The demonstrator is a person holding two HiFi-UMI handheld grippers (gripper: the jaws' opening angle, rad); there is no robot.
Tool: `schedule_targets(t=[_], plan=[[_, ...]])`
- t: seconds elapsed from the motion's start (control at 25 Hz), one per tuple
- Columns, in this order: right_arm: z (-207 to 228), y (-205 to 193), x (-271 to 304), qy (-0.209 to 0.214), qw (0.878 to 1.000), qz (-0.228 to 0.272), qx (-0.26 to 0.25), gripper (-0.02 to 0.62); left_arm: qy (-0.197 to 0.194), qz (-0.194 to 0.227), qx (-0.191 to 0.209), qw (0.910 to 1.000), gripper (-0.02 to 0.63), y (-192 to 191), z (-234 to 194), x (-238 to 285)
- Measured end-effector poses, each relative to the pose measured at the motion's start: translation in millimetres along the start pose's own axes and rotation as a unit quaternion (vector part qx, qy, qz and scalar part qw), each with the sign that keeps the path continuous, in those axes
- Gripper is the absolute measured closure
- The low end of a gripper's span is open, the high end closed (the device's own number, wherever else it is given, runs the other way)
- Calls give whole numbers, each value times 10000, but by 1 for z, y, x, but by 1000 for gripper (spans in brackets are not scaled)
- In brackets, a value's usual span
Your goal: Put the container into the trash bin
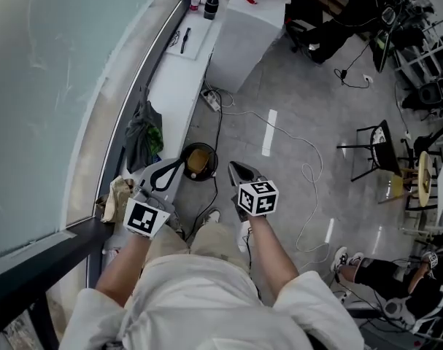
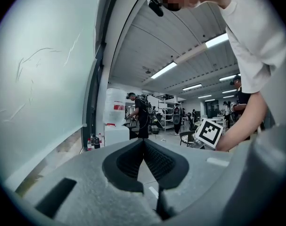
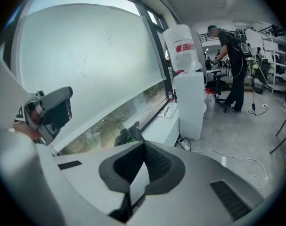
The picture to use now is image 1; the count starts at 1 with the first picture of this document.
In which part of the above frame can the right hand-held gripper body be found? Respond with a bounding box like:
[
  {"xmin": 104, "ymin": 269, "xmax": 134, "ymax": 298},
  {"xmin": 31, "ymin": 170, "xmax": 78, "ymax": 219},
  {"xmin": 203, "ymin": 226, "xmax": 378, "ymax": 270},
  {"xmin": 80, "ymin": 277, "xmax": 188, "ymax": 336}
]
[{"xmin": 236, "ymin": 179, "xmax": 280, "ymax": 222}]

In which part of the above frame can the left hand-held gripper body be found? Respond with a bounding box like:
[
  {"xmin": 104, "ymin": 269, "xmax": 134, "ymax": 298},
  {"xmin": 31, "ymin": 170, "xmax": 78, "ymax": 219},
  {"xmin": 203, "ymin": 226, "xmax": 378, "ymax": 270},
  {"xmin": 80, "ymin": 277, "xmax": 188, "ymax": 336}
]
[{"xmin": 122, "ymin": 186, "xmax": 179, "ymax": 240}]

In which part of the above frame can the black waste bin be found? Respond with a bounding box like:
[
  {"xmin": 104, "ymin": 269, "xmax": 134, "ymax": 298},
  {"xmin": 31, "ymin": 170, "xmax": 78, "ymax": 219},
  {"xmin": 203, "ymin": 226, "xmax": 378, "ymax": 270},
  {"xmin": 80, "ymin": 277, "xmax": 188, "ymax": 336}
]
[{"xmin": 180, "ymin": 142, "xmax": 220, "ymax": 182}]

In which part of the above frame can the tan plastic container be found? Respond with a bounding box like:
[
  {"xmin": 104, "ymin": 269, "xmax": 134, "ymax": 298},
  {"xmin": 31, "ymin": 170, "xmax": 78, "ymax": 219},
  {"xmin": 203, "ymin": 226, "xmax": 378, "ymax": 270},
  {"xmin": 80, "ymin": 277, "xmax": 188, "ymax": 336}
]
[{"xmin": 186, "ymin": 148, "xmax": 211, "ymax": 176}]

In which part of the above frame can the person's right forearm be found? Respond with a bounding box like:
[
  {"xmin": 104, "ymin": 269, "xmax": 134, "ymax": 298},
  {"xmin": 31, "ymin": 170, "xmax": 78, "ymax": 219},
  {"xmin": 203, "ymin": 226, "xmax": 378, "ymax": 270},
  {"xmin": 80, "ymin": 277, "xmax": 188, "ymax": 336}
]
[{"xmin": 248, "ymin": 215, "xmax": 300, "ymax": 308}]

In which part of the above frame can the person's left forearm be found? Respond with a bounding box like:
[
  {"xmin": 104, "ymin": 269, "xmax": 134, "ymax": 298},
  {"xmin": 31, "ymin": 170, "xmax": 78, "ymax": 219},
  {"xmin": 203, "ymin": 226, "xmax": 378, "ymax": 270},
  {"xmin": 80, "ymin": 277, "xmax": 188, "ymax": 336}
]
[{"xmin": 96, "ymin": 231, "xmax": 153, "ymax": 308}]

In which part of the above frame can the beige cloth bag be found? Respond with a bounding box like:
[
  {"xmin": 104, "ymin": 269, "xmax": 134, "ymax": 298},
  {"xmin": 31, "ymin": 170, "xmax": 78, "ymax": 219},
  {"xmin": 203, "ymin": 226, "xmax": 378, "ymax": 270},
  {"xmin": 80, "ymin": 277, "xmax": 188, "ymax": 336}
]
[{"xmin": 96, "ymin": 175, "xmax": 136, "ymax": 224}]

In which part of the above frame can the dark plastic bag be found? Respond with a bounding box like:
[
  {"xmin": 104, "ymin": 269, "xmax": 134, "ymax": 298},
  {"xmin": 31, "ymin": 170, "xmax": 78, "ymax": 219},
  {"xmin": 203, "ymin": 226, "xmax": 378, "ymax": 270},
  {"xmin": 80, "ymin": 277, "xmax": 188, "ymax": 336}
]
[{"xmin": 124, "ymin": 85, "xmax": 164, "ymax": 174}]

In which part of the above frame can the person's right sneaker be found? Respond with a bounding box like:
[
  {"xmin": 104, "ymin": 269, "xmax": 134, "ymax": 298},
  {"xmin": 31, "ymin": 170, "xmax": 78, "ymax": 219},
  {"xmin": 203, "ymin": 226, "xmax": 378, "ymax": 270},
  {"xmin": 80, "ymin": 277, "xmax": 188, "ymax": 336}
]
[{"xmin": 202, "ymin": 209, "xmax": 221, "ymax": 226}]

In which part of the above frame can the person's white shirt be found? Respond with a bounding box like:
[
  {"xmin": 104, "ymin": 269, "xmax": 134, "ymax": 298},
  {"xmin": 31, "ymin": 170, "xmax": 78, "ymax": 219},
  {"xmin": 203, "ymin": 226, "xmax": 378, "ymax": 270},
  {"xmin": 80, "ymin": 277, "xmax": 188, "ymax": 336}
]
[{"xmin": 60, "ymin": 253, "xmax": 365, "ymax": 350}]

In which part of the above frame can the black metal chair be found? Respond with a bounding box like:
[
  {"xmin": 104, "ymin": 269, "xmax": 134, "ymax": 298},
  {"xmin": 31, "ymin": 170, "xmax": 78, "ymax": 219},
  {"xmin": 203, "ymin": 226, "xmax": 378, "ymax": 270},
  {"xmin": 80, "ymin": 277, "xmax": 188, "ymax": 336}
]
[{"xmin": 336, "ymin": 119, "xmax": 403, "ymax": 182}]

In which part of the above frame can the white cabinet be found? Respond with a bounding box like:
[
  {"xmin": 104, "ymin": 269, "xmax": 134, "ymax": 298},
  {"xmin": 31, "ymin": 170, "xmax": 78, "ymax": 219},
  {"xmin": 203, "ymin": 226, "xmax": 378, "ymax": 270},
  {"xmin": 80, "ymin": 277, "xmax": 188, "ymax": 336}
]
[{"xmin": 208, "ymin": 0, "xmax": 286, "ymax": 94}]

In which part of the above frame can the white tray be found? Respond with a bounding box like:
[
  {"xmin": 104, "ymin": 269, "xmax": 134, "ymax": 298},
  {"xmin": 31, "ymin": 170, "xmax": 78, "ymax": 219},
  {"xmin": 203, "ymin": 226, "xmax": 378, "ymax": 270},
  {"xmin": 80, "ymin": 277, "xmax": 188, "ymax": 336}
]
[{"xmin": 165, "ymin": 20, "xmax": 215, "ymax": 61}]

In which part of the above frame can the black wristwatch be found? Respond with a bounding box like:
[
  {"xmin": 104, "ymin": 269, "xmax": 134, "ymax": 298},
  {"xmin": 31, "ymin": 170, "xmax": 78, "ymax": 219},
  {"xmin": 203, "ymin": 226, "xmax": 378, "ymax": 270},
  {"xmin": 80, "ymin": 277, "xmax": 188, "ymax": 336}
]
[{"xmin": 180, "ymin": 27, "xmax": 192, "ymax": 54}]

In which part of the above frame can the yellow round table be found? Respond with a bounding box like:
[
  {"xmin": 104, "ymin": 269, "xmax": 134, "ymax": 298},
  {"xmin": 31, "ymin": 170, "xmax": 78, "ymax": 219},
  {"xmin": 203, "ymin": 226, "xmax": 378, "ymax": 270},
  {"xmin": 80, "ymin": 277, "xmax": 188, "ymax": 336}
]
[{"xmin": 377, "ymin": 150, "xmax": 443, "ymax": 211}]

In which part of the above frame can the black bottle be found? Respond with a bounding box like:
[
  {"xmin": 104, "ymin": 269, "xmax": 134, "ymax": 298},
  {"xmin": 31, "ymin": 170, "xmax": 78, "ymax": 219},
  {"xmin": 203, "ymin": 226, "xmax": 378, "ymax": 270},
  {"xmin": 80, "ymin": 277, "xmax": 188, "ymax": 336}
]
[{"xmin": 203, "ymin": 0, "xmax": 221, "ymax": 20}]

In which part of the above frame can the black office chair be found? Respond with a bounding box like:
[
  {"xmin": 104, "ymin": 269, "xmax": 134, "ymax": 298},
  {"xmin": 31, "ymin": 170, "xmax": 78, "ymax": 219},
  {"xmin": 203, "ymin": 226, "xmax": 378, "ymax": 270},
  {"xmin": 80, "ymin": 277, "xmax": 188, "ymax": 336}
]
[{"xmin": 401, "ymin": 77, "xmax": 443, "ymax": 111}]

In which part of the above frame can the black floor cable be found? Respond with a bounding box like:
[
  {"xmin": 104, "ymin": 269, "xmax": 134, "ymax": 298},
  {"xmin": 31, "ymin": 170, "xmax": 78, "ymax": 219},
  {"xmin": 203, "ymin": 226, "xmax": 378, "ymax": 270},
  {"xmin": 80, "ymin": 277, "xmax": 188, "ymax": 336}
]
[{"xmin": 184, "ymin": 89, "xmax": 224, "ymax": 242}]

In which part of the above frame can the white floor cable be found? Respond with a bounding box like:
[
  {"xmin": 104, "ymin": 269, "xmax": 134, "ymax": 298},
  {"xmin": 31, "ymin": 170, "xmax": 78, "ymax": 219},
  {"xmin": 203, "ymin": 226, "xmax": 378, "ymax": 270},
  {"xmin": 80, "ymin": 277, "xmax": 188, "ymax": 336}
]
[{"xmin": 220, "ymin": 109, "xmax": 330, "ymax": 254}]

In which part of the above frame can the black window frame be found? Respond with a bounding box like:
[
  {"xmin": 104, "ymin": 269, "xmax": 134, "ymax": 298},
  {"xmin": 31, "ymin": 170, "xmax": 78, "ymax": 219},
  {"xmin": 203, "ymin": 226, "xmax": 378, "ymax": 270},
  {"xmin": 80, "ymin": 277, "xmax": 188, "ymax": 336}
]
[{"xmin": 0, "ymin": 217, "xmax": 115, "ymax": 350}]

